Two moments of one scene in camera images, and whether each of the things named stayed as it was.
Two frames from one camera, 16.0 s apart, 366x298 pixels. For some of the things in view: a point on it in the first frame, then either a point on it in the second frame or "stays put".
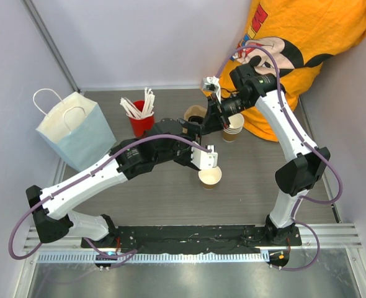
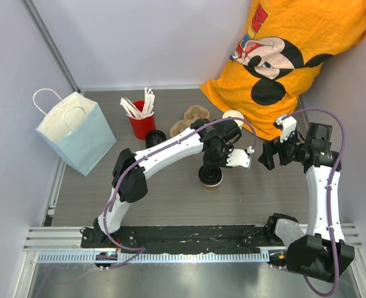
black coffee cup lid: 195,118 to 210,176
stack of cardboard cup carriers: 195,110 stays put
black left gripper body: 181,153 to 218,158
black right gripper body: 227,107 to 288,151
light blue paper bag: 77,131 stays put
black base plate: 190,238 stays put
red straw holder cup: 140,126 stays put
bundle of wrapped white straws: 147,108 stays put
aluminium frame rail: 38,18 stays put
